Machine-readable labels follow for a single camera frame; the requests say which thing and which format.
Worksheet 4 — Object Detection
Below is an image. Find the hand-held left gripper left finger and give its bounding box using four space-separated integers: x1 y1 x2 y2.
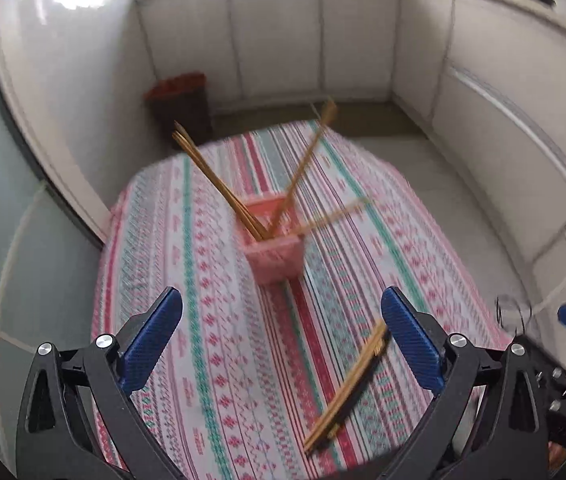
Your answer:
16 286 185 480

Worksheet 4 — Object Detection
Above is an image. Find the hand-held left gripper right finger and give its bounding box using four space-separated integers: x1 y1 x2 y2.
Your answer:
380 286 551 480

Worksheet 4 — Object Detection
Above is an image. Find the black chopstick gold band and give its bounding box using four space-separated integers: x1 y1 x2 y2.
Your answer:
310 340 389 456
313 332 393 453

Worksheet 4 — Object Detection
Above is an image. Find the row of wooden chopsticks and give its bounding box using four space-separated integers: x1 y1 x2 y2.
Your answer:
303 321 389 453

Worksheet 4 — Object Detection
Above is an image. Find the tan bamboo chopstick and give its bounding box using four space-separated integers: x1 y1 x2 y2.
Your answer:
267 102 331 236
270 96 339 235
173 120 266 238
172 129 264 240
290 196 375 238
172 137 261 241

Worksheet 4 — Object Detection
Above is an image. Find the pink perforated utensil holder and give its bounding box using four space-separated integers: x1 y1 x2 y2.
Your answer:
235 198 307 287

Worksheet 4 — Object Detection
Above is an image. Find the striped patterned tablecloth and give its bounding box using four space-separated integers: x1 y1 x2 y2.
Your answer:
90 120 514 480

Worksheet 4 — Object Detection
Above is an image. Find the frosted glass sliding door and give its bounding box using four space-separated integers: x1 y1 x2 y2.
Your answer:
0 25 109 463

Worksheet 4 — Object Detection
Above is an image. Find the white drawer cabinet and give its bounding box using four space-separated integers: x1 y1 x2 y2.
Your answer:
390 0 566 286

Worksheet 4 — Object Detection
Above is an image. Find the dark floor mat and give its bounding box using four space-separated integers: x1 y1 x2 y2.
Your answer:
211 103 316 134
335 102 414 136

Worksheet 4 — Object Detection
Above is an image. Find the brown trash bin red liner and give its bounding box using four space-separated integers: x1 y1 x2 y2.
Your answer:
143 74 214 150

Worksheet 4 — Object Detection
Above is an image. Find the white base cabinet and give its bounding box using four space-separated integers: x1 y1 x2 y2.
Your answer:
132 0 405 117

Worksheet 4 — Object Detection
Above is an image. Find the thin black wire loop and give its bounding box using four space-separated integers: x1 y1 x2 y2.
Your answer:
494 294 536 334

